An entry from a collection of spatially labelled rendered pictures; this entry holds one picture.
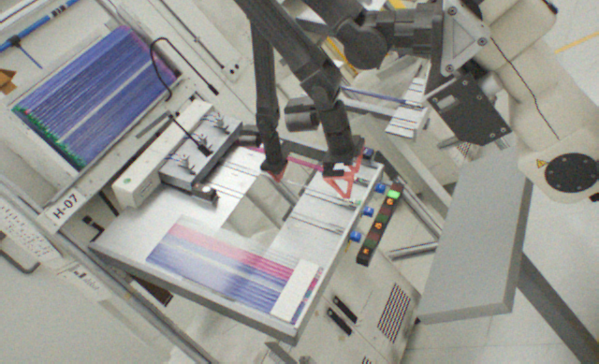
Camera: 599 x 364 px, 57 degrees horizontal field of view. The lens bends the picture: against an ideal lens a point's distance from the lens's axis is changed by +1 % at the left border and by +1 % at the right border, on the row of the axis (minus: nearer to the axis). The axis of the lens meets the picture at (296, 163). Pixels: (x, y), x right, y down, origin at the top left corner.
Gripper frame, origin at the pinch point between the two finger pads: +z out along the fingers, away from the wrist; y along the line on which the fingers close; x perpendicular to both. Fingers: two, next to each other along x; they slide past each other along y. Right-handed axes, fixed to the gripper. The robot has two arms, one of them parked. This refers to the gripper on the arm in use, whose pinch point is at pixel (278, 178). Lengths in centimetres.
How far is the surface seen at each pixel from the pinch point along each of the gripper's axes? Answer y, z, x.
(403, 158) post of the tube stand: -45, 22, 29
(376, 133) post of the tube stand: -46, 12, 18
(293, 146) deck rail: -19.0, 2.5, -4.1
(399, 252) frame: -21, 50, 35
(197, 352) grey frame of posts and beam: 51, 37, -11
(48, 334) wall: 45, 115, -133
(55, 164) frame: 38, -25, -52
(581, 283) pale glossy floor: -23, 41, 99
